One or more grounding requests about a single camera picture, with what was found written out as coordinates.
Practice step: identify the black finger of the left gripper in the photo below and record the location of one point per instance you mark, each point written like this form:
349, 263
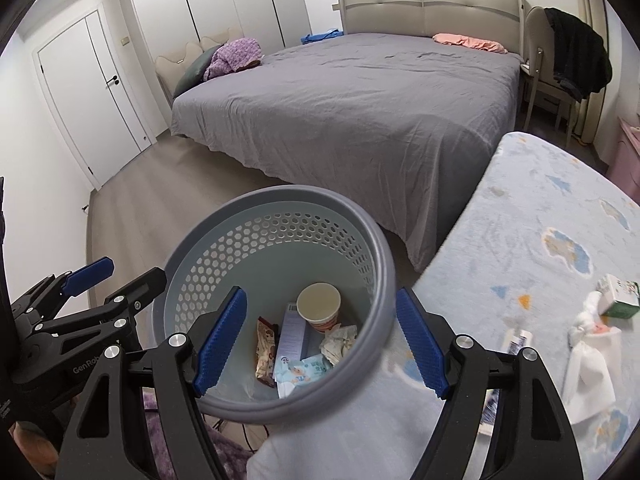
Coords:
123, 304

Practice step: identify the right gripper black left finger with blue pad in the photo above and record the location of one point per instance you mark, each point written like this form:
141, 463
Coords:
107, 437

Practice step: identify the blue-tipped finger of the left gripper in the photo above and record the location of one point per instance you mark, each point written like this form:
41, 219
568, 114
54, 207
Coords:
46, 298

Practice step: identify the white tissue cloth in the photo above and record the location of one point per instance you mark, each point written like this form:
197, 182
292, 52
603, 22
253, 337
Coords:
594, 367

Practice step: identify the green white carton box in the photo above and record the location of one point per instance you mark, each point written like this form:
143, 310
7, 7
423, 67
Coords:
619, 298

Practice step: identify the pink soft toy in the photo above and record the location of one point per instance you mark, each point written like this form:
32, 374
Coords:
601, 329

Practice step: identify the grey perforated trash basket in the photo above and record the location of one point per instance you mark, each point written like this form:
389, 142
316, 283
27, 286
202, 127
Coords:
273, 243

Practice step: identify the left hand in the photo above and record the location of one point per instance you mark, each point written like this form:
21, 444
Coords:
39, 451

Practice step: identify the purple fuzzy cloth below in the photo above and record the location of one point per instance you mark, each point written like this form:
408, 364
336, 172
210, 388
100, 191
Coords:
230, 456

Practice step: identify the brown snack wrapper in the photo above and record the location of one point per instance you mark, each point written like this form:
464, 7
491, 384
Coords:
265, 353

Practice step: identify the paper cup in basket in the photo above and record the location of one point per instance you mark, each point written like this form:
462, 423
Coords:
319, 305

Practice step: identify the white double door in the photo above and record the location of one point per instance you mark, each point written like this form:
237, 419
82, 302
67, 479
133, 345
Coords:
88, 97

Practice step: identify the crumpled paper in basket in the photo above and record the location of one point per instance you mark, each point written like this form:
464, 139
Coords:
337, 342

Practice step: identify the light blue patterned blanket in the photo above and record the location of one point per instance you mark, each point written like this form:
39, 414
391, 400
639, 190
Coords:
541, 230

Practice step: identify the beige crown-shaped bench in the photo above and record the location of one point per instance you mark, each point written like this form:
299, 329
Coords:
170, 68

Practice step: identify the dark green cushion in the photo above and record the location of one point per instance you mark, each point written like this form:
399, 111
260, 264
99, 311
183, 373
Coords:
194, 74

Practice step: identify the pink storage box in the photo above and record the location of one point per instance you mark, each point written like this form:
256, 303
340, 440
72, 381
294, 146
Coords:
624, 172

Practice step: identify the purple knitted blanket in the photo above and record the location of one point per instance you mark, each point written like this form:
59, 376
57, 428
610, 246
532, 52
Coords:
234, 56

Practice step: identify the white wardrobe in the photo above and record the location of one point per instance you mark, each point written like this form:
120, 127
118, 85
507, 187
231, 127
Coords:
167, 26

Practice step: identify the blue garment on bed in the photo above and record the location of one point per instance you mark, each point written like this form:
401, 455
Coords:
312, 38

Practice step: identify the grey bed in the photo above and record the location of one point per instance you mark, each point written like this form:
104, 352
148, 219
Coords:
403, 126

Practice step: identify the beige chair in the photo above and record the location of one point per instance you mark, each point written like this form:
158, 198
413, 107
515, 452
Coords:
538, 47

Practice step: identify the black jacket on chair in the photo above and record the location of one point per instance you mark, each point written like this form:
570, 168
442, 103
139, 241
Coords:
581, 64

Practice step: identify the pink garment on bed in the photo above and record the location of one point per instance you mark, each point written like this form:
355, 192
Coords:
470, 42

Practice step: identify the beige upholstered headboard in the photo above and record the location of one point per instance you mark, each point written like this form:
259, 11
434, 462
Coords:
496, 20

